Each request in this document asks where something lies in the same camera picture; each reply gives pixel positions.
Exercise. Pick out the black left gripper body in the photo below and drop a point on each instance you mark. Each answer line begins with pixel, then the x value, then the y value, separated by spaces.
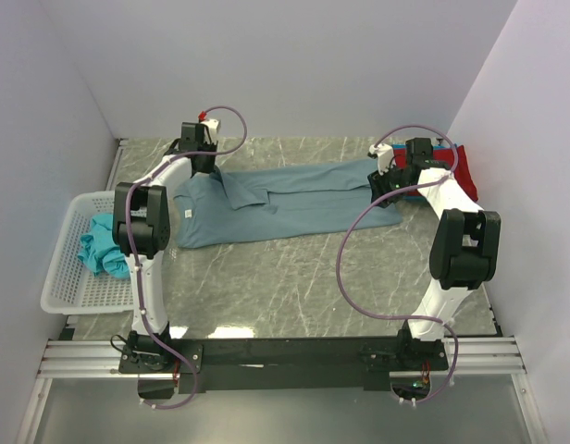
pixel 209 162

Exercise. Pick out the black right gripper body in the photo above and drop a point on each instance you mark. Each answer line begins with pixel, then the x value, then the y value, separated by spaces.
pixel 390 181

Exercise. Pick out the grey blue t shirt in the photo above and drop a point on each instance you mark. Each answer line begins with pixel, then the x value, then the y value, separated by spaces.
pixel 263 205

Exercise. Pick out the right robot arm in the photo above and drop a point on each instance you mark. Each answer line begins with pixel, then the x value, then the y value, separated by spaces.
pixel 464 252

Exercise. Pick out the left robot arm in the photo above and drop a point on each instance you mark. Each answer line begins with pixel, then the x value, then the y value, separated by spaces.
pixel 141 230

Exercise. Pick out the folded turquoise t shirt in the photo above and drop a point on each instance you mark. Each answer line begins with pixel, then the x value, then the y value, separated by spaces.
pixel 439 152

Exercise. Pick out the folded red t shirt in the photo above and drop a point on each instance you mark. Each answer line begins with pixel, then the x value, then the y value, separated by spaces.
pixel 461 174

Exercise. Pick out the crumpled turquoise t shirt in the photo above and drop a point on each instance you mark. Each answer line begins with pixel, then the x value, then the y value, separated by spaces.
pixel 98 251

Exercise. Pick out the white plastic mesh basket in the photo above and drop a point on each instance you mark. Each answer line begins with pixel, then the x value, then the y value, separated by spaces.
pixel 70 288

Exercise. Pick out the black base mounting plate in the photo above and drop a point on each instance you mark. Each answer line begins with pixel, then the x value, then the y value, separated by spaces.
pixel 266 364

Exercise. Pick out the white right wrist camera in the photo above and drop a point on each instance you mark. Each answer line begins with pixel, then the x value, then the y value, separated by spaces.
pixel 384 154

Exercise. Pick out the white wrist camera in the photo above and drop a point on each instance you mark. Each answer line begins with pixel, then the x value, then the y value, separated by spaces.
pixel 211 127
pixel 384 154

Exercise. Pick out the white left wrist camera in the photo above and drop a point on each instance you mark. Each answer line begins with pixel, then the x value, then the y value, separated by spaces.
pixel 211 127

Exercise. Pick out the aluminium rail frame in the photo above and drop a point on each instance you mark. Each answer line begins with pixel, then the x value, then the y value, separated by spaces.
pixel 277 288

